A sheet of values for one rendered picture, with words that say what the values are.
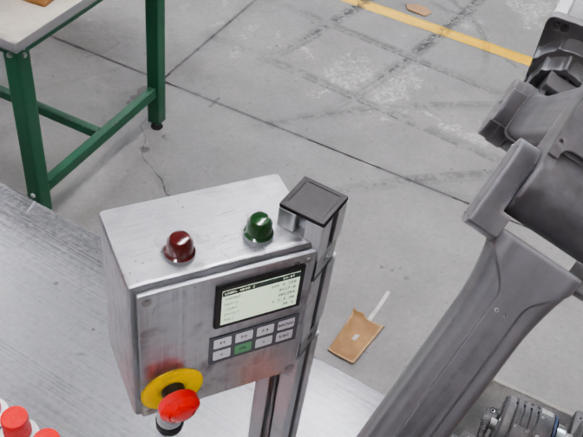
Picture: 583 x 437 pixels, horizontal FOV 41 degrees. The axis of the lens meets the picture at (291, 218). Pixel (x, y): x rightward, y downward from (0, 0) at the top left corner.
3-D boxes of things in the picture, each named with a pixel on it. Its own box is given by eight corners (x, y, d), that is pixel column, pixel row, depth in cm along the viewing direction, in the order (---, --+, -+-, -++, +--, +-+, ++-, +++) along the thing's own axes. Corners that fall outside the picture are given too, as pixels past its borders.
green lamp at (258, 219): (238, 228, 67) (239, 209, 66) (266, 222, 68) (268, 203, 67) (250, 250, 66) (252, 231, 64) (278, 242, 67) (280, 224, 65)
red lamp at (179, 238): (159, 247, 65) (159, 228, 63) (189, 240, 66) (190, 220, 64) (169, 270, 63) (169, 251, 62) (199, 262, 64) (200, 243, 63)
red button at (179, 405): (152, 383, 71) (162, 411, 69) (192, 371, 72) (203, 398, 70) (153, 406, 73) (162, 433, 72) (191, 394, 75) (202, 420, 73)
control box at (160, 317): (108, 342, 80) (96, 209, 67) (261, 299, 87) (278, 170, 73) (137, 424, 74) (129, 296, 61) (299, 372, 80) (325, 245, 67)
